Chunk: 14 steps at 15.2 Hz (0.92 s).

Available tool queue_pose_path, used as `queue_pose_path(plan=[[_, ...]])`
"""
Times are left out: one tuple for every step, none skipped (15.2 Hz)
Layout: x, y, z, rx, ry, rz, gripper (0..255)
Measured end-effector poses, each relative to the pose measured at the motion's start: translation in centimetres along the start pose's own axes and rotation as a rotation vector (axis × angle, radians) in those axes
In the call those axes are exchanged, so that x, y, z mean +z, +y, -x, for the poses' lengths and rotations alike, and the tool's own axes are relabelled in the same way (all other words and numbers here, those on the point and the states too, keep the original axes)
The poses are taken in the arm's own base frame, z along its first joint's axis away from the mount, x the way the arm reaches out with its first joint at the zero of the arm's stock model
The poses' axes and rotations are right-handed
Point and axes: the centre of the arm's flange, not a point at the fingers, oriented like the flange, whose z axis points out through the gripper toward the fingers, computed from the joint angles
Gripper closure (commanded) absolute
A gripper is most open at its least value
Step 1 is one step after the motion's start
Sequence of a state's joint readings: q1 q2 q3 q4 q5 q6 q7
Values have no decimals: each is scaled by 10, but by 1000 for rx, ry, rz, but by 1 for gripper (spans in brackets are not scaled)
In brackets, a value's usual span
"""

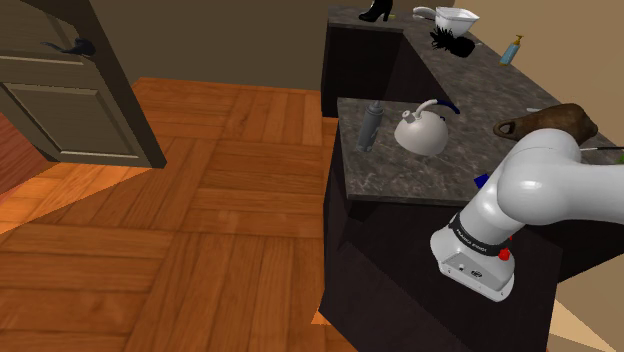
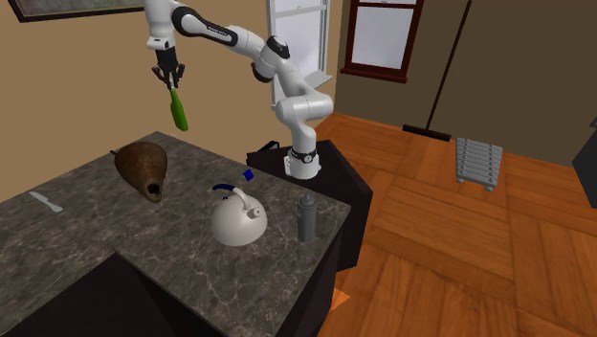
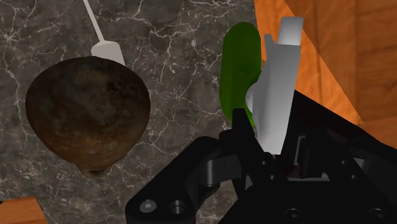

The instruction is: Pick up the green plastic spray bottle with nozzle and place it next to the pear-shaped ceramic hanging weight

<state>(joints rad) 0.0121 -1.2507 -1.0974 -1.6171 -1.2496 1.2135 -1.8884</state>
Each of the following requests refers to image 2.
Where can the black broom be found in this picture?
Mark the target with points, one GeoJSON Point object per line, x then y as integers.
{"type": "Point", "coordinates": [443, 74]}

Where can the silver knife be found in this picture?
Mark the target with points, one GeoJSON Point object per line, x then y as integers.
{"type": "Point", "coordinates": [45, 201]}

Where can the brown cone-shaped vase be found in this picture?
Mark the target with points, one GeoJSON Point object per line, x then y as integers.
{"type": "Point", "coordinates": [140, 168]}

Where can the dark red framed window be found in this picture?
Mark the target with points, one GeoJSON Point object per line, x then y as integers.
{"type": "Point", "coordinates": [382, 37]}

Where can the black robot stand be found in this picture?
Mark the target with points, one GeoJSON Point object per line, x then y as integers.
{"type": "Point", "coordinates": [340, 182]}

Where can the dark framed wall picture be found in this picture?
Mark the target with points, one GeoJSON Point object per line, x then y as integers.
{"type": "Point", "coordinates": [70, 8]}

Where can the grey squeeze bottle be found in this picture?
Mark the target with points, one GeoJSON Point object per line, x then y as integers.
{"type": "Point", "coordinates": [306, 218]}

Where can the white framed window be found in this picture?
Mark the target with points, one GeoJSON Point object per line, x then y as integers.
{"type": "Point", "coordinates": [301, 37]}

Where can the grey xylophone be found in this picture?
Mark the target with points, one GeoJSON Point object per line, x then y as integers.
{"type": "Point", "coordinates": [479, 163]}

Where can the black furniture piece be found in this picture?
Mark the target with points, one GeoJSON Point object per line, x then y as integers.
{"type": "Point", "coordinates": [586, 163]}

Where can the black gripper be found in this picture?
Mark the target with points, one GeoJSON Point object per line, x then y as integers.
{"type": "Point", "coordinates": [165, 59]}

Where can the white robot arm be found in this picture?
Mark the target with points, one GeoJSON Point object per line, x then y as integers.
{"type": "Point", "coordinates": [289, 109]}

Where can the small blue cube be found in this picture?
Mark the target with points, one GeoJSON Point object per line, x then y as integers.
{"type": "Point", "coordinates": [248, 175]}

